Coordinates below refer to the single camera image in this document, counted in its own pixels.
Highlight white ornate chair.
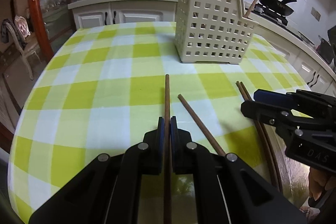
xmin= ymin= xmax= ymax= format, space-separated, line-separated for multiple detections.
xmin=1 ymin=15 xmax=41 ymax=80

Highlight dark steel pot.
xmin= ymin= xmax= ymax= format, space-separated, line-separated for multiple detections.
xmin=317 ymin=35 xmax=335 ymax=65

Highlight wooden chopstick four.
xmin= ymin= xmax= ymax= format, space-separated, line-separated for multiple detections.
xmin=240 ymin=81 xmax=284 ymax=193

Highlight black gas stove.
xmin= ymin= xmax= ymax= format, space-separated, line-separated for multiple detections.
xmin=249 ymin=3 xmax=315 ymax=48

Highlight wooden chopstick seven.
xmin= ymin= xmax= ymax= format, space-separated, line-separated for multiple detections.
xmin=244 ymin=0 xmax=258 ymax=18

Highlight wooden chopstick three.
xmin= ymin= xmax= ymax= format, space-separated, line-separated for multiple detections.
xmin=235 ymin=81 xmax=271 ymax=184

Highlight cream perforated utensil basket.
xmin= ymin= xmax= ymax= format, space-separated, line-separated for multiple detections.
xmin=174 ymin=0 xmax=258 ymax=64

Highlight yellow checkered tablecloth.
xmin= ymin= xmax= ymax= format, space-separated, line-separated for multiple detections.
xmin=8 ymin=22 xmax=307 ymax=222

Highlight wooden chopstick two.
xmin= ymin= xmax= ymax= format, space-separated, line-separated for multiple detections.
xmin=178 ymin=94 xmax=226 ymax=156

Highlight person's right hand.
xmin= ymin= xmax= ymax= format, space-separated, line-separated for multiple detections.
xmin=309 ymin=167 xmax=336 ymax=201

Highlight wooden chopstick one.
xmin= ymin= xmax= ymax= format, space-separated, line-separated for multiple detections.
xmin=163 ymin=74 xmax=171 ymax=223

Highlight white lower cabinets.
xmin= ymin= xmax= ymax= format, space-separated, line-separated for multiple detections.
xmin=68 ymin=0 xmax=335 ymax=96

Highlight black wok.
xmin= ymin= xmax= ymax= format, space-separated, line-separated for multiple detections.
xmin=259 ymin=0 xmax=297 ymax=16

